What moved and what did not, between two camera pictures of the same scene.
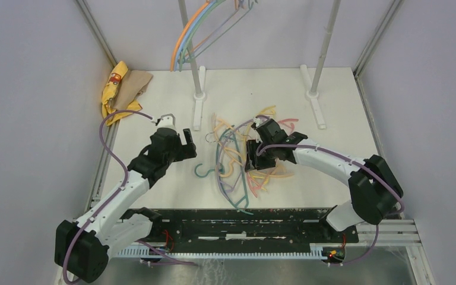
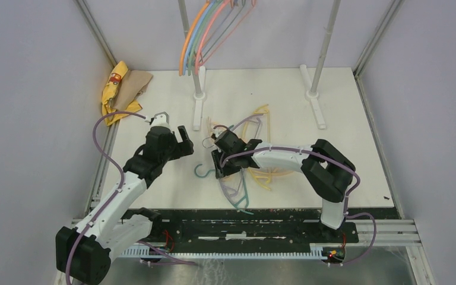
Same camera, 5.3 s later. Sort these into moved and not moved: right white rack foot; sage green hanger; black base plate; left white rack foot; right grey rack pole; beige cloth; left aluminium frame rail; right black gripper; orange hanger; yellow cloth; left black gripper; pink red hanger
Moved: sage green hanger; pink red hanger; right black gripper; orange hanger
Not moved: yellow cloth; right white rack foot; beige cloth; black base plate; right grey rack pole; left aluminium frame rail; left black gripper; left white rack foot
